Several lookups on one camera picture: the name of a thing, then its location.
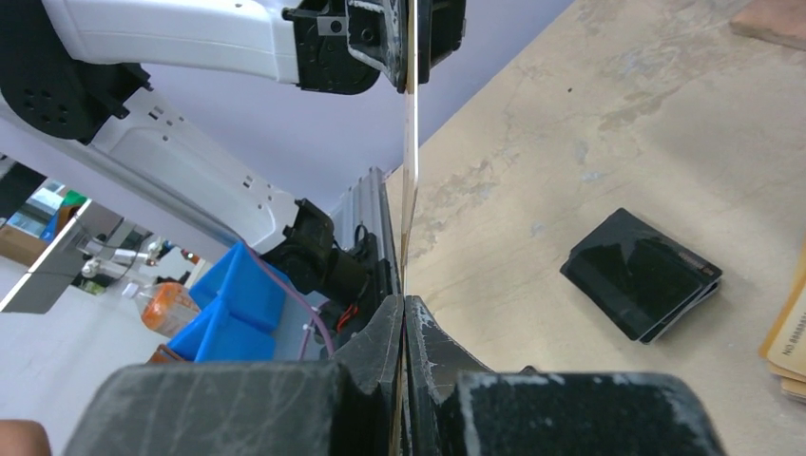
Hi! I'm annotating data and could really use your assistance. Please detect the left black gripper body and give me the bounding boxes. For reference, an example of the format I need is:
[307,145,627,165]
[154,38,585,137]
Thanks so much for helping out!
[281,1,380,95]

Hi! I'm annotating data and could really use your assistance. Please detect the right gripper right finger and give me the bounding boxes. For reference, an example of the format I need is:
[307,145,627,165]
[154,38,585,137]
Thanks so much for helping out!
[405,296,724,455]

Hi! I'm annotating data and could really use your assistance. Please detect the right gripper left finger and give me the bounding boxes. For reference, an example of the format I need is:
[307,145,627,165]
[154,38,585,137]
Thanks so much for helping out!
[66,295,404,455]

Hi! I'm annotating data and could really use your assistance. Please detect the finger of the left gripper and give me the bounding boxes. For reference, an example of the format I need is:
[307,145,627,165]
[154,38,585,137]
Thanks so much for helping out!
[345,0,409,93]
[416,0,467,85]

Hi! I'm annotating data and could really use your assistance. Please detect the single gold VIP card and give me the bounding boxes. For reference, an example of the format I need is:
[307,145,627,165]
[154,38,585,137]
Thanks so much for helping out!
[388,1,420,455]

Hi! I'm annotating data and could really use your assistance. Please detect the black VIP card stack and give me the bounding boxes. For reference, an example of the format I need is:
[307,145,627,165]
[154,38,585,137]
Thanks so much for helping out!
[560,208,722,345]

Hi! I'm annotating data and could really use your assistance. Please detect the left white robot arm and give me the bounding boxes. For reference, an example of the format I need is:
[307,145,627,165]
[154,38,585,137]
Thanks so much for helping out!
[1,1,466,304]

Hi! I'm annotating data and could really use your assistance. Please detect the gold VIP card stack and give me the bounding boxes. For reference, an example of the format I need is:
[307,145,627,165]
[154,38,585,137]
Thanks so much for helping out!
[758,244,805,404]

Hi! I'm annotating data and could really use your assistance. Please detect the blue plastic bins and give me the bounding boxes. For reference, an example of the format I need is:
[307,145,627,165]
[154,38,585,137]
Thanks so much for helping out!
[167,243,288,363]

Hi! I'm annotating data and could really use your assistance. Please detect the orange capped plastic bottle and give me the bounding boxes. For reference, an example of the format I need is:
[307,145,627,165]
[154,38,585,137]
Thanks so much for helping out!
[130,282,201,338]

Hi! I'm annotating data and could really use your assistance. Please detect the wooden board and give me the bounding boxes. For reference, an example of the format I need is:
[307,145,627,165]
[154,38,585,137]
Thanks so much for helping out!
[729,0,805,51]

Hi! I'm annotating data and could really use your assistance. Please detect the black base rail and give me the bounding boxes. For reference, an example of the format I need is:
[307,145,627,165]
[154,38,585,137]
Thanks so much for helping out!
[332,167,400,349]

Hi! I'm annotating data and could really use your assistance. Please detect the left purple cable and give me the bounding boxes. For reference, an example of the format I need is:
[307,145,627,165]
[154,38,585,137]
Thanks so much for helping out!
[248,248,336,360]

